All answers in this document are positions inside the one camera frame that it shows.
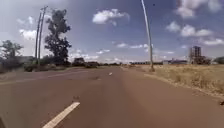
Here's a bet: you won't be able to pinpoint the reddish brown asphalt road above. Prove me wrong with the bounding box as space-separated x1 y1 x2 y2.
0 65 224 128

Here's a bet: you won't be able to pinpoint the tall street light pole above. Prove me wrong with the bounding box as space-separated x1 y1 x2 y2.
140 0 156 73

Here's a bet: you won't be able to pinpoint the tall dark tree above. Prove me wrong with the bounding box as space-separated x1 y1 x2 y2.
43 8 73 66

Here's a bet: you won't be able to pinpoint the distant low buildings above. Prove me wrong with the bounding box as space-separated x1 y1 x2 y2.
129 58 190 66

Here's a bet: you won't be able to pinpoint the row of dark bushes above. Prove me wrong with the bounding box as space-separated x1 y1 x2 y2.
0 54 101 74

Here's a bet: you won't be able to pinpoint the white dashed centre line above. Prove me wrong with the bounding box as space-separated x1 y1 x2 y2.
41 71 114 128

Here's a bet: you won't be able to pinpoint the pair of wooden utility poles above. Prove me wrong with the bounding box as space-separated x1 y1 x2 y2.
34 5 49 67

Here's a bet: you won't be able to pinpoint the dry yellow grass verge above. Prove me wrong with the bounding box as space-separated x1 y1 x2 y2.
128 63 224 98

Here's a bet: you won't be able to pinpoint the unfinished tower building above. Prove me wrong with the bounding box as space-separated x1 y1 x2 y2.
188 45 205 65

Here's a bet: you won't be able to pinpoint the small dark tree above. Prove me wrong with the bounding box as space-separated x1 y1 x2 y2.
0 39 24 62

